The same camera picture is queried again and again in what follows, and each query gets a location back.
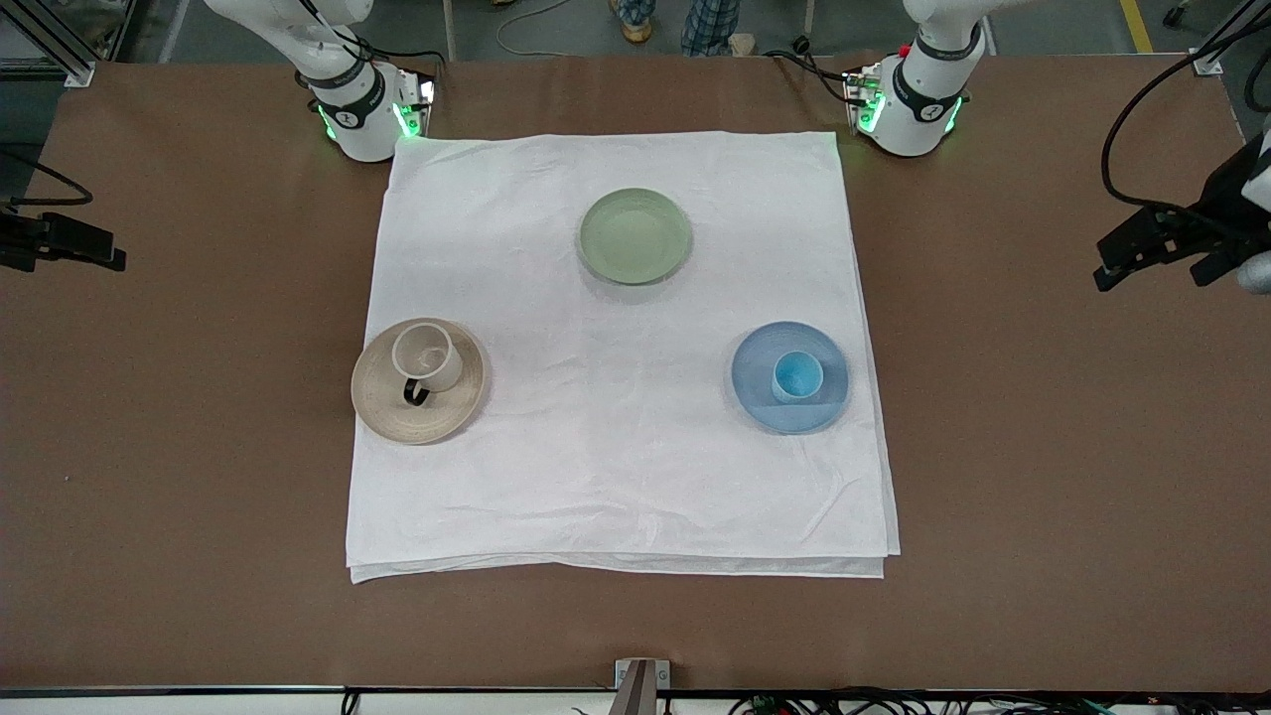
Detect white mug black handle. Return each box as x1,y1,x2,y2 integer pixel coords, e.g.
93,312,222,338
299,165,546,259
390,323,466,408

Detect blue cup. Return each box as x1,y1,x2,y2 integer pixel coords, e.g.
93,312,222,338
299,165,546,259
772,350,826,404

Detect beige gray plate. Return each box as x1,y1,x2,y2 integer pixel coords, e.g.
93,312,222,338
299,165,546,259
350,317,489,447

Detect blue plate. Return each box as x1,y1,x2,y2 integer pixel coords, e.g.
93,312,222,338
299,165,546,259
730,320,852,436

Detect green plate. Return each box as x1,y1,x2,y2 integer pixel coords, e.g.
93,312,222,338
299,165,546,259
577,187,694,287

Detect person leg plaid trousers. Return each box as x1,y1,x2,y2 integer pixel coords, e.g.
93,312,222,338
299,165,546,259
609,0,658,45
679,0,758,59

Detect white table cloth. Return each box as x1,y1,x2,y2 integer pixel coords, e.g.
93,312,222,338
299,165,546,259
345,130,903,585

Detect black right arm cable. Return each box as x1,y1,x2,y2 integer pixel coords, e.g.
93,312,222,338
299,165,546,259
0,147,95,212

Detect aluminium frame post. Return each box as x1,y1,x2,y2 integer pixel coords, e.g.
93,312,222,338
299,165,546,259
0,0,97,89
1190,0,1271,77

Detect black left base cable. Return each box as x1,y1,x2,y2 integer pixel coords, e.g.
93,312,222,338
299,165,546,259
770,36,860,105

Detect black base cable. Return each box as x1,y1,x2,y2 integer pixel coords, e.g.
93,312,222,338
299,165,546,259
343,35,445,80
770,36,860,105

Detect black right base cable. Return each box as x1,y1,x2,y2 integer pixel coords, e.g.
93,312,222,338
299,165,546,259
343,35,445,80

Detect white floor cable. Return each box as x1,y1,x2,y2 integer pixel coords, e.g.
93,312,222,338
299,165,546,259
494,0,589,58

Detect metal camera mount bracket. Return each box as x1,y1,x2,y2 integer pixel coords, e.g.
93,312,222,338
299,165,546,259
608,657,673,715

